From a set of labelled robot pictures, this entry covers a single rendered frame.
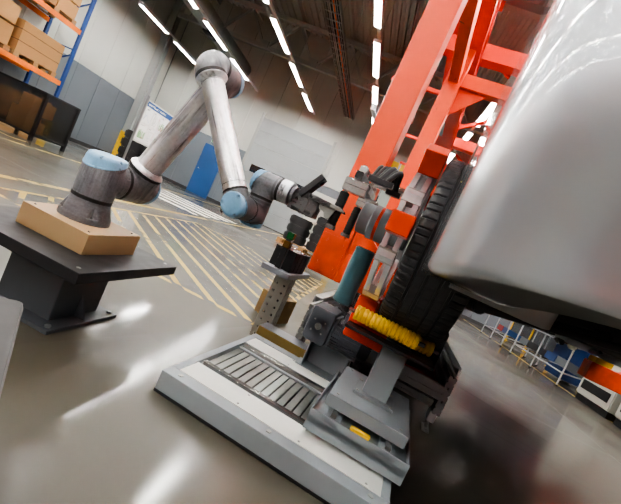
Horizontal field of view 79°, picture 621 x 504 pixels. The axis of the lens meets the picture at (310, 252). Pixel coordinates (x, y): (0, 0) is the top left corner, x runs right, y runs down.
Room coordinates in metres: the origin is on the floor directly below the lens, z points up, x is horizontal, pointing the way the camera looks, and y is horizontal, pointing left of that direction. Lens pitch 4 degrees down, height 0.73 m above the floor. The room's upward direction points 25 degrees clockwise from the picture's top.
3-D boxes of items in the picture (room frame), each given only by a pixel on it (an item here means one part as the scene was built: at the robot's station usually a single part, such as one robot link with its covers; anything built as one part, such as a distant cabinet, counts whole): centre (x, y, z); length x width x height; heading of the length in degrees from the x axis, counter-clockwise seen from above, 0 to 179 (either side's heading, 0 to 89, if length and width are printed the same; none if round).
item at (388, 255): (1.50, -0.30, 0.85); 0.54 x 0.07 x 0.54; 165
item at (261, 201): (1.46, 0.26, 0.69); 0.12 x 0.09 x 0.12; 164
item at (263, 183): (1.47, 0.25, 0.81); 0.12 x 0.09 x 0.10; 75
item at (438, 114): (3.94, -0.59, 1.75); 0.19 x 0.19 x 2.45; 75
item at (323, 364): (1.81, -0.34, 0.26); 0.42 x 0.18 x 0.35; 75
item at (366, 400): (1.45, -0.46, 0.32); 0.40 x 0.30 x 0.28; 165
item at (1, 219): (1.48, 0.87, 0.15); 0.60 x 0.60 x 0.30; 82
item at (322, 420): (1.45, -0.46, 0.13); 0.50 x 0.36 x 0.10; 165
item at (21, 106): (7.63, 6.30, 0.49); 1.27 x 0.88 x 0.97; 82
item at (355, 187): (1.39, -0.06, 0.93); 0.09 x 0.05 x 0.05; 75
